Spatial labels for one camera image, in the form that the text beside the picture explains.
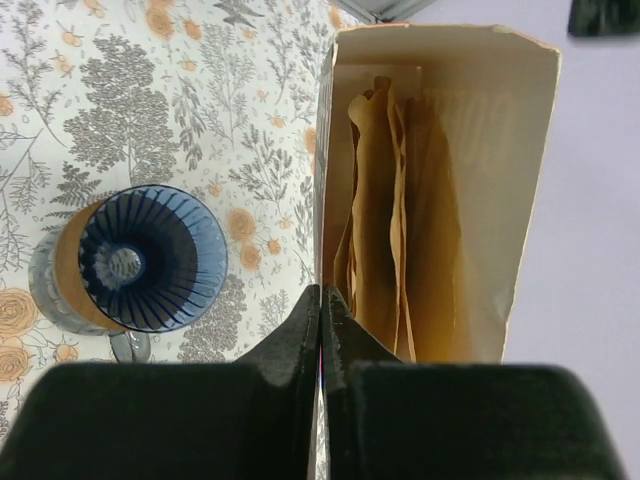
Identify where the floral table mat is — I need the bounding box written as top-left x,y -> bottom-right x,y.
1,1 -> 355,431

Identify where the glass coffee server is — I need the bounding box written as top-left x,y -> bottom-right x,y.
28,230 -> 151,363

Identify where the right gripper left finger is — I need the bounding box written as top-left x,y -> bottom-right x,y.
1,285 -> 321,479

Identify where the wooden dripper ring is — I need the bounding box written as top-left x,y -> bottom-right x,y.
51,209 -> 121,332

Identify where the blue glass dripper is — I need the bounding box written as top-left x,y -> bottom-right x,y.
78,185 -> 228,333

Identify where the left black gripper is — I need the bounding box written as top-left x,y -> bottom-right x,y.
567,0 -> 640,36

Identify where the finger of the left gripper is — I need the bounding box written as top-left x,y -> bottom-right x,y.
333,0 -> 436,21

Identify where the orange coffee filter box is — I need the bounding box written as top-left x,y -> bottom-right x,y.
314,23 -> 561,364

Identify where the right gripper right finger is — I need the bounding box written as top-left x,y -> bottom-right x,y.
320,287 -> 626,479

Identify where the brown paper filter stack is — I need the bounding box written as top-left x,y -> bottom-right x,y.
333,76 -> 471,363

